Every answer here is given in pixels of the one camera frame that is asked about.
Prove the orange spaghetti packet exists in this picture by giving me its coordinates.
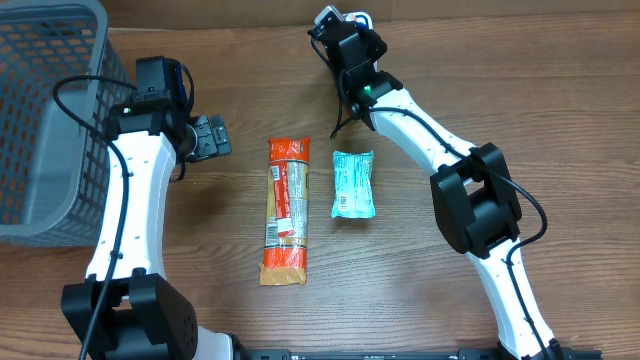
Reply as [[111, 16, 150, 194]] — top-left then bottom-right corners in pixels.
[[259, 137, 311, 286]]

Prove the teal tissue pack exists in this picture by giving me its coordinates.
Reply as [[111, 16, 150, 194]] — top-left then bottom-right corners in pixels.
[[331, 151, 376, 219]]

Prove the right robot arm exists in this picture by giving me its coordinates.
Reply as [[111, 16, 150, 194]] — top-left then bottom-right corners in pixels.
[[308, 9, 565, 359]]

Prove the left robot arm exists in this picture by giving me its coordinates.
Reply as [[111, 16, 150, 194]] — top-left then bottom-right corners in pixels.
[[61, 56, 242, 360]]

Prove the white barcode scanner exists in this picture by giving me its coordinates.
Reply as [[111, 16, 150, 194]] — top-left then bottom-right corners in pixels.
[[343, 11, 375, 58]]

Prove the grey plastic mesh basket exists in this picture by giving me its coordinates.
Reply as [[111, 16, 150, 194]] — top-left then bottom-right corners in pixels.
[[1, 0, 132, 247]]

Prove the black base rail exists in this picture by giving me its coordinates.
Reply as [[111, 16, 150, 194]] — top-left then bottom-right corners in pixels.
[[239, 347, 604, 360]]

